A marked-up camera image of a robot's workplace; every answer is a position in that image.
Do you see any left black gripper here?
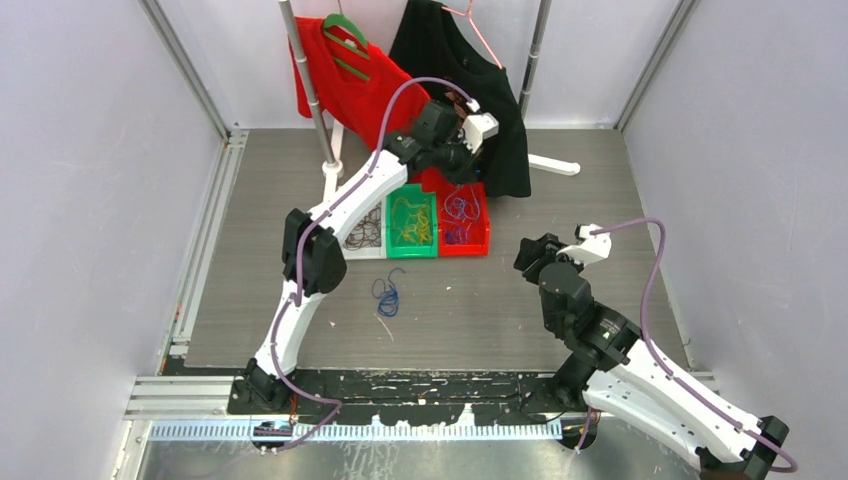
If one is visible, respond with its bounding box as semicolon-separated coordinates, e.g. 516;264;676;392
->
431;129;483;188

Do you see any yellow cable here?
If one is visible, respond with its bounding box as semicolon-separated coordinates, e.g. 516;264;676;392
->
390;197;435;248

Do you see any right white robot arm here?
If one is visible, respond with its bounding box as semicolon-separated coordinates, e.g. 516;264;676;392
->
513;224;789;479

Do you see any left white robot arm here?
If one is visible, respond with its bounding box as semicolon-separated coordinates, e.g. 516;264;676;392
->
227;101;499;414

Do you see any red plastic bin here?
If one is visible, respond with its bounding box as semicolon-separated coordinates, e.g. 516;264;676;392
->
410;168;490;257

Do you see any green plastic bin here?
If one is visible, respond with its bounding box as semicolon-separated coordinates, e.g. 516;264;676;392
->
385;183;438;259

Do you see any white plastic bin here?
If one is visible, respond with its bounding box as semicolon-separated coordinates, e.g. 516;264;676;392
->
342;199;388;261

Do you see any white clothes rack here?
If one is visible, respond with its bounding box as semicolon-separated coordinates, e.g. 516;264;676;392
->
278;0;582;200

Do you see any black t-shirt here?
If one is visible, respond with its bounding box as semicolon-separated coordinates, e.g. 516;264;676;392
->
389;1;532;198

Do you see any red t-shirt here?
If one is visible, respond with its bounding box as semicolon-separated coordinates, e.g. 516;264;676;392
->
296;17;410;150

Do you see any pink clothes hanger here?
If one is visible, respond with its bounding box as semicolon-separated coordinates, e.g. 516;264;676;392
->
441;0;504;70

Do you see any green clothes hanger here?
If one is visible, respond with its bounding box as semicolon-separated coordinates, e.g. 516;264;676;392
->
321;13;370;82

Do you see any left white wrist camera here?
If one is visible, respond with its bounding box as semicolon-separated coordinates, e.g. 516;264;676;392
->
460;113;499;154

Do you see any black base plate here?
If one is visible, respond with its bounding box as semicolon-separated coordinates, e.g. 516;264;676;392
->
226;368;587;427

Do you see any white slotted cable duct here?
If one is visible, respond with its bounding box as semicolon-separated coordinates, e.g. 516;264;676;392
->
148;420;563;442

